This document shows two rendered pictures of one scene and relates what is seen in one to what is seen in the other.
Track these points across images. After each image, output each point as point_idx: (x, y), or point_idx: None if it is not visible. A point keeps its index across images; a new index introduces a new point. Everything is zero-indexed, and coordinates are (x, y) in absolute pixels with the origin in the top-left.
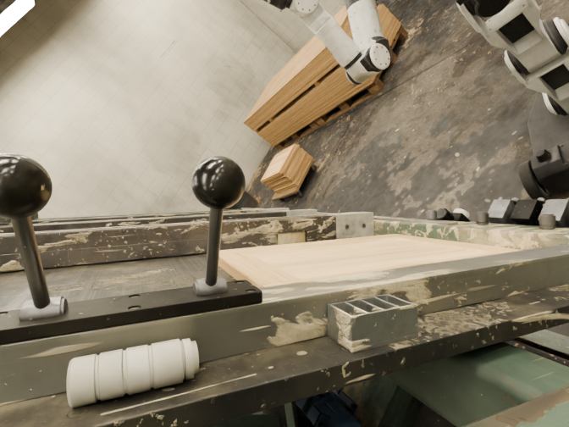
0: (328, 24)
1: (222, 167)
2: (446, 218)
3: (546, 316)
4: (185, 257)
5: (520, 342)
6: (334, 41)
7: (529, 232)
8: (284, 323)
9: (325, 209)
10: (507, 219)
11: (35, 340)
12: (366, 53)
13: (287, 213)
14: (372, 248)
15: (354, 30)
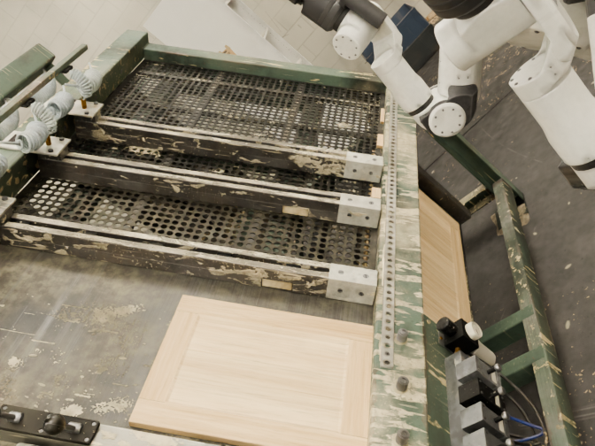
0: (380, 68)
1: (49, 429)
2: (443, 332)
3: None
4: (173, 280)
5: (583, 436)
6: (388, 87)
7: (373, 437)
8: None
9: (583, 62)
10: (466, 382)
11: (9, 431)
12: (429, 111)
13: (340, 205)
14: (289, 360)
15: (439, 57)
